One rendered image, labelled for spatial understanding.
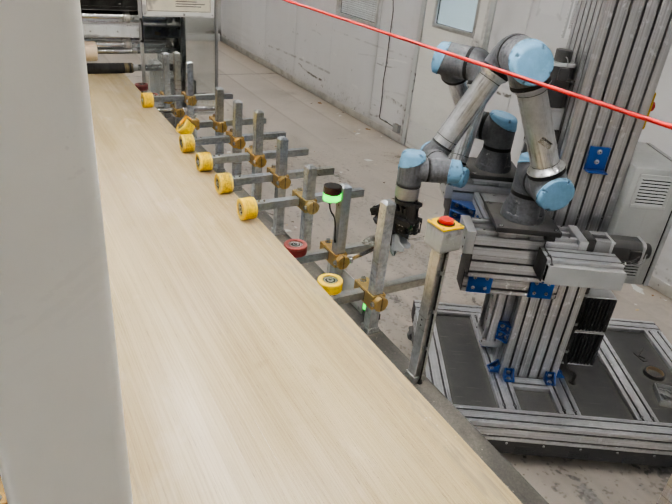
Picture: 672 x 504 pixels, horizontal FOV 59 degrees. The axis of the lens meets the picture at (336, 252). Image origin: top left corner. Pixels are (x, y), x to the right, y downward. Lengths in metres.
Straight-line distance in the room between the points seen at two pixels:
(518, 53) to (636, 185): 0.81
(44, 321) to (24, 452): 0.06
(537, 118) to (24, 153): 1.72
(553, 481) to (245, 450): 1.65
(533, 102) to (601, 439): 1.42
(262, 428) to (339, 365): 0.29
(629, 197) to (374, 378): 1.27
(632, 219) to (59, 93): 2.30
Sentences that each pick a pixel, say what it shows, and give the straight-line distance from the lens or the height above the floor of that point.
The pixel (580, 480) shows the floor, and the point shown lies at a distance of 2.75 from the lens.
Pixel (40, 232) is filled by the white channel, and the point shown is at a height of 1.76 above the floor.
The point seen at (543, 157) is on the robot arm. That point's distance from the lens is 1.91.
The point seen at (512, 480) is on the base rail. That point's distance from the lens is 1.64.
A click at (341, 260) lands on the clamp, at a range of 2.05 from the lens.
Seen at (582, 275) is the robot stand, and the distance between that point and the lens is 2.14.
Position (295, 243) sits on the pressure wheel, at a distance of 2.02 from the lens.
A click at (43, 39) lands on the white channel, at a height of 1.82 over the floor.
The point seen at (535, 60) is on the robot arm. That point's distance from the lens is 1.79.
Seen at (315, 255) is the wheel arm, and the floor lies 0.86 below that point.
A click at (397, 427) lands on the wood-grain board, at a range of 1.38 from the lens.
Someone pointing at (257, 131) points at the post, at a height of 1.08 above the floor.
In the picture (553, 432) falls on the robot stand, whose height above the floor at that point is 0.20.
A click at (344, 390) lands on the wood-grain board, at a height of 0.90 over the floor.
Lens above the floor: 1.86
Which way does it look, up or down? 28 degrees down
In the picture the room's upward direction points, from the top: 6 degrees clockwise
